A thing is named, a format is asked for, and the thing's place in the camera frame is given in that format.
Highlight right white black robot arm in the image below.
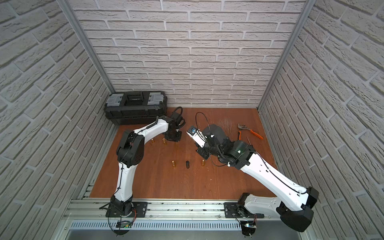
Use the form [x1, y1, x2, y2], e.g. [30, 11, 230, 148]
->
[187, 125, 319, 232]

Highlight orange handled pliers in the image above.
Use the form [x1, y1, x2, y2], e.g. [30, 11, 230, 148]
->
[238, 124, 264, 140]

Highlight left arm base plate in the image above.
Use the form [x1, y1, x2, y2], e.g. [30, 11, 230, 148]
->
[106, 202, 148, 218]

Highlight black plastic toolbox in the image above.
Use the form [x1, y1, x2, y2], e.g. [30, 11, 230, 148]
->
[104, 91, 168, 126]

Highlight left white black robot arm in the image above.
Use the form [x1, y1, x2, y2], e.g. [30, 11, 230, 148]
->
[106, 107, 186, 218]

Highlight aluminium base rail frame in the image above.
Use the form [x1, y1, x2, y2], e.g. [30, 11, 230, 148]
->
[53, 196, 316, 240]

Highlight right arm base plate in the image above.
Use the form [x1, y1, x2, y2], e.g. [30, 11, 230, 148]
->
[224, 202, 265, 219]

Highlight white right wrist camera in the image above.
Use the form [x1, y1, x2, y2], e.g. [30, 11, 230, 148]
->
[187, 126, 206, 148]

